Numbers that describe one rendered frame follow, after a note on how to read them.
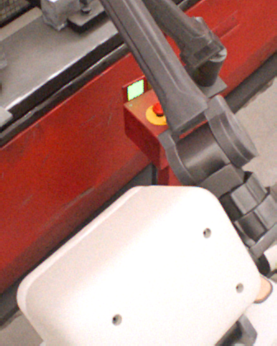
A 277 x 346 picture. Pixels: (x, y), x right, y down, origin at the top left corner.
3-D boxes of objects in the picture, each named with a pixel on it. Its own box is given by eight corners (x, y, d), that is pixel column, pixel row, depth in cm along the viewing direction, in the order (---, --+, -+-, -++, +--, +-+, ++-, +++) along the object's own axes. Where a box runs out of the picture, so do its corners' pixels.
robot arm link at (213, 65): (210, 62, 127) (232, 54, 129) (196, 38, 130) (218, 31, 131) (204, 79, 134) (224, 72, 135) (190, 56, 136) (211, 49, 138)
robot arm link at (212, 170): (215, 212, 77) (250, 192, 76) (171, 151, 76) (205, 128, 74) (220, 189, 86) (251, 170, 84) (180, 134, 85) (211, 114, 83)
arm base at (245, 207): (255, 260, 73) (310, 203, 78) (220, 209, 72) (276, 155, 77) (219, 261, 81) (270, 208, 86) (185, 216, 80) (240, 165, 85)
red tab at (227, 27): (213, 49, 196) (214, 33, 191) (208, 46, 197) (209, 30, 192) (239, 28, 203) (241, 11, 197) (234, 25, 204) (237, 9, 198)
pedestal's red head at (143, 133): (159, 170, 151) (160, 124, 137) (124, 133, 159) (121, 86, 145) (218, 136, 158) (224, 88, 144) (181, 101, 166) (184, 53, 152)
